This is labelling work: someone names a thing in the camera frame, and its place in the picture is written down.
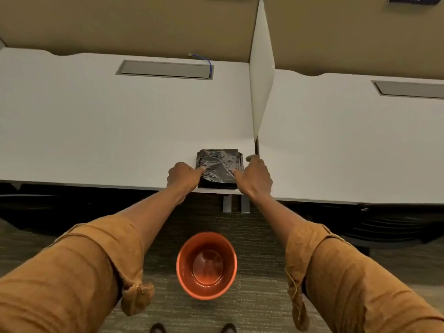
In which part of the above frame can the person's left hand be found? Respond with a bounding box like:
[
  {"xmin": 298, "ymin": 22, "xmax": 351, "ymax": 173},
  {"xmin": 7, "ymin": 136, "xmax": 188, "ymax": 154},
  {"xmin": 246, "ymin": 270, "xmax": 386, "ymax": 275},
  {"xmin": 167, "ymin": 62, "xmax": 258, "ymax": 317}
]
[{"xmin": 166, "ymin": 161, "xmax": 206, "ymax": 205}]

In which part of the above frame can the person's right hand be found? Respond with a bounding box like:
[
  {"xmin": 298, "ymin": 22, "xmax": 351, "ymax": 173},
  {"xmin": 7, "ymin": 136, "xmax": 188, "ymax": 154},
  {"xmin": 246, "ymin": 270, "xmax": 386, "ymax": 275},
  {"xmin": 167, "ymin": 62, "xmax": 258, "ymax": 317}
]
[{"xmin": 231, "ymin": 154, "xmax": 274, "ymax": 200}]

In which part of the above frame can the black plastic bag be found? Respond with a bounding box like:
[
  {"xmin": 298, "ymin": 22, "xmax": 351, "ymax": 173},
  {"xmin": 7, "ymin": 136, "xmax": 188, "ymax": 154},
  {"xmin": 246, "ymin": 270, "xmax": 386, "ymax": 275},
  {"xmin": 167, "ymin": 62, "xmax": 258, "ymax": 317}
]
[{"xmin": 195, "ymin": 148, "xmax": 244, "ymax": 183}]

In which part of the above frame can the orange waste bin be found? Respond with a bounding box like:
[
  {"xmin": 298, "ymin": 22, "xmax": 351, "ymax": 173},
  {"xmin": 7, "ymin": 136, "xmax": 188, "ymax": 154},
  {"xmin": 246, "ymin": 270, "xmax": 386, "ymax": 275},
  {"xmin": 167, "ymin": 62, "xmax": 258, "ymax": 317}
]
[{"xmin": 176, "ymin": 232, "xmax": 239, "ymax": 301}]

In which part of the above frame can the person's right forearm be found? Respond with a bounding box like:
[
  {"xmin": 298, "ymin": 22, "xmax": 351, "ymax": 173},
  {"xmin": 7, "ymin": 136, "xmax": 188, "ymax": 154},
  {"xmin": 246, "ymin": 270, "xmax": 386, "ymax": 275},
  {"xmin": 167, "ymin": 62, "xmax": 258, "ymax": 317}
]
[{"xmin": 242, "ymin": 192, "xmax": 328, "ymax": 248}]

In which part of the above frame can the person's left forearm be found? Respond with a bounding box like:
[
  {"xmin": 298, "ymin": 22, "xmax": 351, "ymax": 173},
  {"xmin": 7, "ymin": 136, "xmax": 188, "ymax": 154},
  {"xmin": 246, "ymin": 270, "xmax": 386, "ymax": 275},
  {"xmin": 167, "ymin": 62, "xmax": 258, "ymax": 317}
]
[{"xmin": 116, "ymin": 187, "xmax": 190, "ymax": 255}]

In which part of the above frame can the white desk divider panel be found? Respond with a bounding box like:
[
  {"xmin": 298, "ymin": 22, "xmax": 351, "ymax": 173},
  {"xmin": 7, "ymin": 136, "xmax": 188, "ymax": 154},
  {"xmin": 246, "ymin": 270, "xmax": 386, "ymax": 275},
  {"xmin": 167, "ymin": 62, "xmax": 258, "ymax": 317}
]
[{"xmin": 249, "ymin": 0, "xmax": 275, "ymax": 156}]

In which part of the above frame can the black office chair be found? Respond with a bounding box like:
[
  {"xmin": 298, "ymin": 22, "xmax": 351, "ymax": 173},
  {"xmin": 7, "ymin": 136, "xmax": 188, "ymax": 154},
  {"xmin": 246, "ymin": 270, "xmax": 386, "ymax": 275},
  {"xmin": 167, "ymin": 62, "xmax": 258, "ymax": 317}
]
[
  {"xmin": 0, "ymin": 183, "xmax": 167, "ymax": 237},
  {"xmin": 341, "ymin": 203, "xmax": 444, "ymax": 255}
]

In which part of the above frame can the brown right sleeve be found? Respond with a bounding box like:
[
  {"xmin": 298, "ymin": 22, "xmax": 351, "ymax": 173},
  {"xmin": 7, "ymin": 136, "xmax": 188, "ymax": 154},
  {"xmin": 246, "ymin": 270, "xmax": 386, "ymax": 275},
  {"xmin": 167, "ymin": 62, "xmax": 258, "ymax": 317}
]
[{"xmin": 284, "ymin": 221, "xmax": 444, "ymax": 333}]

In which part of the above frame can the brown sleeve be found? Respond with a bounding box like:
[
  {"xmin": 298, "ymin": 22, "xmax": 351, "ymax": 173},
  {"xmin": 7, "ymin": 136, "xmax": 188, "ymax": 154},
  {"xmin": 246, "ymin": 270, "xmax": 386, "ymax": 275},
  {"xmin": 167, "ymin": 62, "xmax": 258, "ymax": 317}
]
[
  {"xmin": 0, "ymin": 214, "xmax": 155, "ymax": 333},
  {"xmin": 284, "ymin": 221, "xmax": 444, "ymax": 333}
]

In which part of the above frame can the brown left sleeve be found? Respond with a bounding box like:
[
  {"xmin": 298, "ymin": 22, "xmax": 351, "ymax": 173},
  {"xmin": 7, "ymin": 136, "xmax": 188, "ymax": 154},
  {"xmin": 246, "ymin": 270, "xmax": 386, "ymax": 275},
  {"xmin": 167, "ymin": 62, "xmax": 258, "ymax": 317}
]
[{"xmin": 0, "ymin": 214, "xmax": 155, "ymax": 333}]

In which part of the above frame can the beige partition panel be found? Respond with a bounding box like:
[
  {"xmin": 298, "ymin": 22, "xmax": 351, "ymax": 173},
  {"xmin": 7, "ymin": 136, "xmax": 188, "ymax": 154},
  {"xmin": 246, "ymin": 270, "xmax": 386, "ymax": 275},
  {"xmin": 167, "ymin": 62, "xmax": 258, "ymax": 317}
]
[
  {"xmin": 0, "ymin": 0, "xmax": 260, "ymax": 63},
  {"xmin": 263, "ymin": 0, "xmax": 444, "ymax": 80}
]

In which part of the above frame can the grey cable tray lid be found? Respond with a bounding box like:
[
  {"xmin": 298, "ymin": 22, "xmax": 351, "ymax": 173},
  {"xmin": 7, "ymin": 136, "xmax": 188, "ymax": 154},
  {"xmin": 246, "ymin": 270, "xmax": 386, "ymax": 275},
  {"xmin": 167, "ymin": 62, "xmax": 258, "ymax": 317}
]
[
  {"xmin": 371, "ymin": 80, "xmax": 444, "ymax": 100},
  {"xmin": 116, "ymin": 59, "xmax": 215, "ymax": 80}
]

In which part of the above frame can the blue cable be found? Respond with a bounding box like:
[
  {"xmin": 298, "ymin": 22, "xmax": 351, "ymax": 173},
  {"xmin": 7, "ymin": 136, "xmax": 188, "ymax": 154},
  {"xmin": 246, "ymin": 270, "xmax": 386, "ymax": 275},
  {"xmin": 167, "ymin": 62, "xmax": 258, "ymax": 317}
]
[{"xmin": 188, "ymin": 53, "xmax": 213, "ymax": 74}]

